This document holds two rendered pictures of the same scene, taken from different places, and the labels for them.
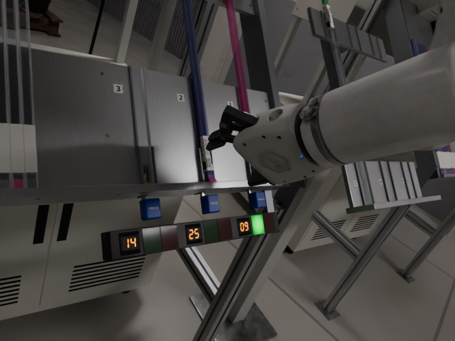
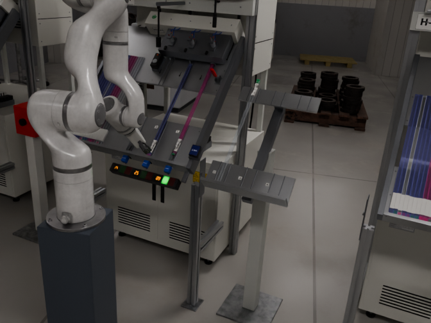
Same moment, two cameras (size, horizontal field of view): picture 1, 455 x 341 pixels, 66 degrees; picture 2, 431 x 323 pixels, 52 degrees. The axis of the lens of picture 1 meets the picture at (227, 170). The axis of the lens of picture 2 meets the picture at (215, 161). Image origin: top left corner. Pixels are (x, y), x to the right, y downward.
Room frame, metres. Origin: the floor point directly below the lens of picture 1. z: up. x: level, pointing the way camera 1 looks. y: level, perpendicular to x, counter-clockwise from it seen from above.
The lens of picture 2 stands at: (0.15, -1.75, 1.45)
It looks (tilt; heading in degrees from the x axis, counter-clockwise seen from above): 22 degrees down; 69
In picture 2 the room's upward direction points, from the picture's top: 3 degrees clockwise
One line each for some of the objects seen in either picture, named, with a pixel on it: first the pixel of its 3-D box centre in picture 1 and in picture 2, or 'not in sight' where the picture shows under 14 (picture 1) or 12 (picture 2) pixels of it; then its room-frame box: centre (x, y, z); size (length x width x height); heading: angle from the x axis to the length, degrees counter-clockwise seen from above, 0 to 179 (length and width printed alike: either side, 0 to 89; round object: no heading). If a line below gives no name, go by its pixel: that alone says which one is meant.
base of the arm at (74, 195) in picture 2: not in sight; (74, 192); (0.19, -0.40, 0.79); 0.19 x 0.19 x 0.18
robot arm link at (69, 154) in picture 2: not in sight; (60, 128); (0.16, -0.38, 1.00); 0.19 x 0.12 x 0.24; 147
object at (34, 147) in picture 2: not in sight; (36, 171); (0.03, 0.75, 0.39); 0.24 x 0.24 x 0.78; 45
